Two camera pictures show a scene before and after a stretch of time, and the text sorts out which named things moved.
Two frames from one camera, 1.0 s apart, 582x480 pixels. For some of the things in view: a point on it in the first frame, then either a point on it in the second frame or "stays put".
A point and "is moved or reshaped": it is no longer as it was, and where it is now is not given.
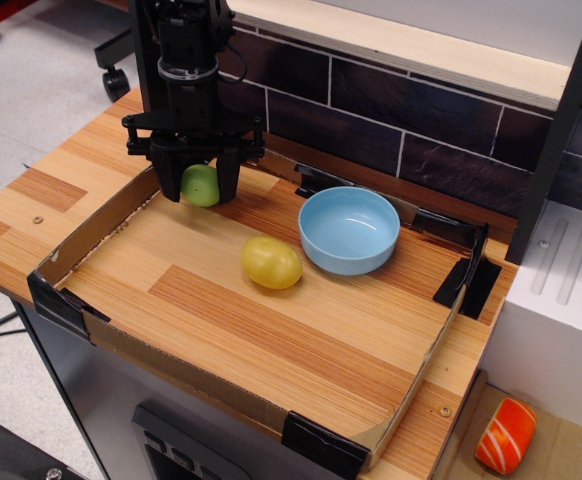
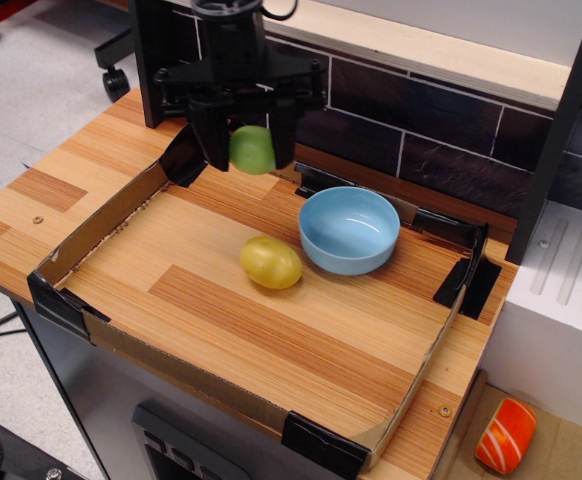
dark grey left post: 146,23 stays put
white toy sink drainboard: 554,333 stays put
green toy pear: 199,185 is moved or reshaped
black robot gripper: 192,129 -> 236,68
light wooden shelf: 409,48 stays put
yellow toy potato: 271,263 stays put
